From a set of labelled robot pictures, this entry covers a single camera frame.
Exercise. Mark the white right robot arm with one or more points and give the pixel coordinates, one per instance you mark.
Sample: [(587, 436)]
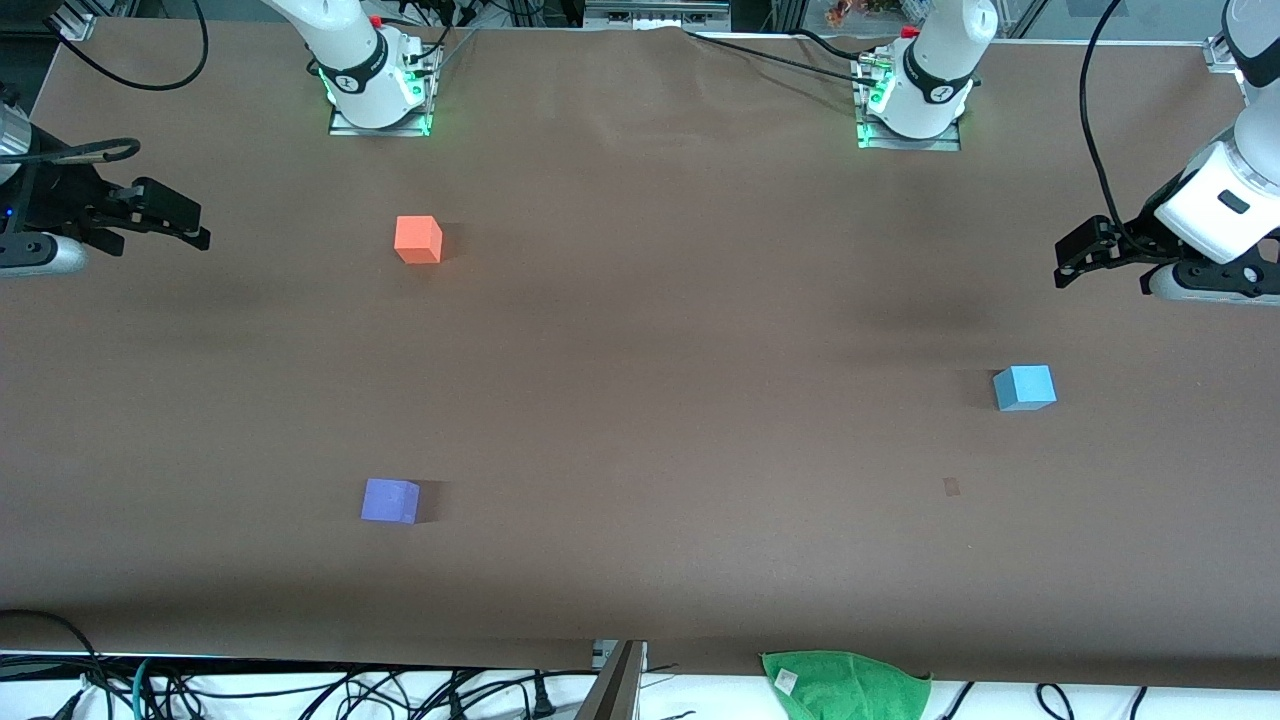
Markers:
[(350, 60)]

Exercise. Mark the purple block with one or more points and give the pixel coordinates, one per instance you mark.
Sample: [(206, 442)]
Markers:
[(390, 501)]

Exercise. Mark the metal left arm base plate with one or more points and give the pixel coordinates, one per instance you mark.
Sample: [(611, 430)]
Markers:
[(945, 143)]

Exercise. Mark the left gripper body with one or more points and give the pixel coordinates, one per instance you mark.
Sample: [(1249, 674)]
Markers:
[(1137, 238)]

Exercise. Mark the brown table cover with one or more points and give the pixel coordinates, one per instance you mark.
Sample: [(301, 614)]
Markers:
[(640, 400)]

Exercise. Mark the metal bar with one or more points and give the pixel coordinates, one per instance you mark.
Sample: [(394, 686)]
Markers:
[(612, 690)]

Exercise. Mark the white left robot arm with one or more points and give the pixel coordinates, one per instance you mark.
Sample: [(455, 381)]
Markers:
[(940, 60)]

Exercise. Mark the green cloth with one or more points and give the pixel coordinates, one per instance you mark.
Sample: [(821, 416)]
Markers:
[(845, 685)]

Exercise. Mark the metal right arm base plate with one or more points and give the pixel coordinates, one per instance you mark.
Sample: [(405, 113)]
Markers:
[(345, 129)]

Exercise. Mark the aluminium frame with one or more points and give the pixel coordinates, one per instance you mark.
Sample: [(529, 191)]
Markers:
[(655, 12)]

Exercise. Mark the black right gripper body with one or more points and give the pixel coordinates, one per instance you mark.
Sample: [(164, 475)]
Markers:
[(55, 200)]

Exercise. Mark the orange toy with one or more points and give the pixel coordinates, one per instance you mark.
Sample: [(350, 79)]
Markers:
[(860, 10)]

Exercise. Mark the orange block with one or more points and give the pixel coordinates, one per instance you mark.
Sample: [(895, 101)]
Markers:
[(418, 240)]

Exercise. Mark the blue block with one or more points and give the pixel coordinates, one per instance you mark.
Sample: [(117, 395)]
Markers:
[(1024, 388)]

